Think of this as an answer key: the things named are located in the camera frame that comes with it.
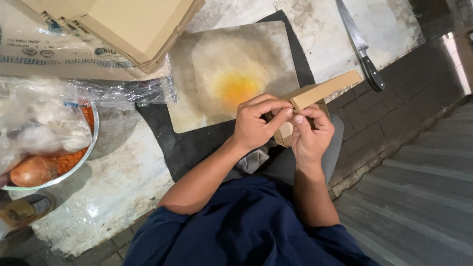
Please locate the stack of flat cardboard boxes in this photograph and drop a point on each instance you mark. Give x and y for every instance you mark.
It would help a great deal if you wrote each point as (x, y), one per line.
(140, 26)

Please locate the small brown cardboard box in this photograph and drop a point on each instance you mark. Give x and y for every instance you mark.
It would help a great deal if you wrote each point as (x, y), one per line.
(321, 90)

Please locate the person's dark blue shirt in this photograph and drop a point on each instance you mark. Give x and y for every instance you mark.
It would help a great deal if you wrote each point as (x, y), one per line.
(247, 225)

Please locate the glass bowl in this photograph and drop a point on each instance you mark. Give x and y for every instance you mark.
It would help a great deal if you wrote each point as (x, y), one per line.
(90, 144)

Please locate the heap of chopped carrots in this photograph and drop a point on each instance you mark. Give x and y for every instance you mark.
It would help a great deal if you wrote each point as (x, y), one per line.
(70, 160)

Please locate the person's left hand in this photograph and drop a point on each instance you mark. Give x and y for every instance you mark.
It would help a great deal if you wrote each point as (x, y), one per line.
(253, 125)

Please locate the black mat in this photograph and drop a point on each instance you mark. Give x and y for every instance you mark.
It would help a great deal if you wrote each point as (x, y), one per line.
(184, 144)

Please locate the clear crumpled plastic wrap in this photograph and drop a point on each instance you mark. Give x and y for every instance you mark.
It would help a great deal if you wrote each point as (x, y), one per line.
(122, 92)

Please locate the person's right hand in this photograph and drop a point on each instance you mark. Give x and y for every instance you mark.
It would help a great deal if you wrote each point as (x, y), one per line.
(314, 142)

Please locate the stained white cutting board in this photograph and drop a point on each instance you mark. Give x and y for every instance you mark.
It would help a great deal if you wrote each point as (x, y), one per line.
(229, 70)

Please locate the printed beige plastic package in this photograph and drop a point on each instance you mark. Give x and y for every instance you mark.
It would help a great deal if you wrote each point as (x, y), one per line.
(55, 55)

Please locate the brown onion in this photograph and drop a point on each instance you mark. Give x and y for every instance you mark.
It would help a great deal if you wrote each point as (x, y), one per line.
(33, 171)

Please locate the clear plastic bag of garlic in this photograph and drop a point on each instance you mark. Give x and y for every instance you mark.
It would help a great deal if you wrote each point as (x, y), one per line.
(40, 118)

